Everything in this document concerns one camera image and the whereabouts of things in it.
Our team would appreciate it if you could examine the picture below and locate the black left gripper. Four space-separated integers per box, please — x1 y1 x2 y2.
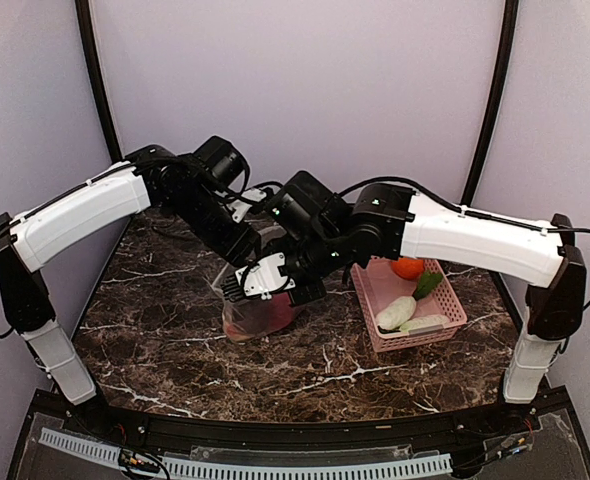
168 183 263 262

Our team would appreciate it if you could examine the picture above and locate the dark purple toy onion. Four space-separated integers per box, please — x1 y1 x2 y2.
260 294 301 334

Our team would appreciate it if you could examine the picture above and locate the clear zip top bag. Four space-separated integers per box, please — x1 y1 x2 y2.
211 264 304 343

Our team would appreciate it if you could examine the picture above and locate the red toy pomegranate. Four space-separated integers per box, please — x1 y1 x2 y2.
224 324 248 342

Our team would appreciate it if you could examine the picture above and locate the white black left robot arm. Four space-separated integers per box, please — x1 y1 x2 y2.
0 136 266 436

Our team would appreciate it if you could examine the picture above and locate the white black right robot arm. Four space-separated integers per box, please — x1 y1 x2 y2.
222 182 587 434

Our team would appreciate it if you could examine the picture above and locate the pink perforated plastic basket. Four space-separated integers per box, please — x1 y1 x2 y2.
351 259 467 352

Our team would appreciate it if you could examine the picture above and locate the white toy radish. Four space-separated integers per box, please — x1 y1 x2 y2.
375 296 417 331

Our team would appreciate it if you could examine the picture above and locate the orange toy fruit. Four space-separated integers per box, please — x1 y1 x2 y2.
390 257 425 281

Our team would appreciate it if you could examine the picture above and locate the green toy leaf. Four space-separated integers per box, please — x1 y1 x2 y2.
412 271 443 301

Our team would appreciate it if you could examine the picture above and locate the pale green toy cabbage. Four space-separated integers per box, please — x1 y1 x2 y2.
399 314 450 332

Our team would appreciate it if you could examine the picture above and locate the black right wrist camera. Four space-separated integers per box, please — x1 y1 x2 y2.
265 170 351 241

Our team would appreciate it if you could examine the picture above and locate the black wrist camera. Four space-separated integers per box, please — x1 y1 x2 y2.
265 170 351 241
193 136 249 187

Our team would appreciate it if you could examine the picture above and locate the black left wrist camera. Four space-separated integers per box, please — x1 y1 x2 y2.
193 136 249 187

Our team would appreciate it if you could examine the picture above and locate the black front mounting rail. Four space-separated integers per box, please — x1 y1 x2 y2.
34 389 571 461

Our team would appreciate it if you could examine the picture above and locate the grey slotted cable duct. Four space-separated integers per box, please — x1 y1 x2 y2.
39 427 453 480

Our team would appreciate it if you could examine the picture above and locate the black left frame post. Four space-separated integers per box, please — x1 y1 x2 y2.
74 0 122 163

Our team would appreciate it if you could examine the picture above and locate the black frame post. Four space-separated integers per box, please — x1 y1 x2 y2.
74 0 122 163
460 0 520 206

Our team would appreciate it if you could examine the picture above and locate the black right frame post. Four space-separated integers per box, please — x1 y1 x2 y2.
460 0 520 206

